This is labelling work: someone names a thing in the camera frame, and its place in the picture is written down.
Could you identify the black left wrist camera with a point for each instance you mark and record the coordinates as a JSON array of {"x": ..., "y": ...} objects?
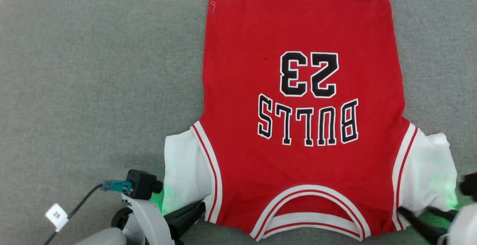
[{"x": 141, "y": 183}]

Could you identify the red Bulls 23 jersey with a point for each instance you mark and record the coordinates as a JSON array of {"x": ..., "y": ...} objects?
[{"x": 261, "y": 32}]

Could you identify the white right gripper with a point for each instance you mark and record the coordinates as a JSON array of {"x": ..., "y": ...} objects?
[{"x": 464, "y": 226}]

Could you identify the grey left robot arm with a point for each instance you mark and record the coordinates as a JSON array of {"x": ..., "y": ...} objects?
[{"x": 100, "y": 237}]

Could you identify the grey fabric sofa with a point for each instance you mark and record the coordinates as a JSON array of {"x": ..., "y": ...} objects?
[{"x": 93, "y": 69}]

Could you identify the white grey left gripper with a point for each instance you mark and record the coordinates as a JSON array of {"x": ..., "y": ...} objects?
[{"x": 147, "y": 219}]

